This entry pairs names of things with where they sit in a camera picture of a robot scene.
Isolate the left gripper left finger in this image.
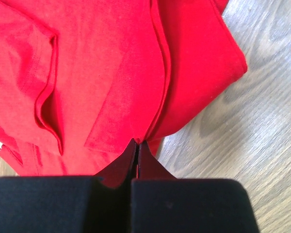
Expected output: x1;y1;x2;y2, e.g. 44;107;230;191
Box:
94;139;137;189

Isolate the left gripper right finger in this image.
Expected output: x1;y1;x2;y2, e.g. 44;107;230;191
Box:
137;142;176;179

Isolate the red t shirt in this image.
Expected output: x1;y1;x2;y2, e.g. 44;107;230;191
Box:
0;0;247;176

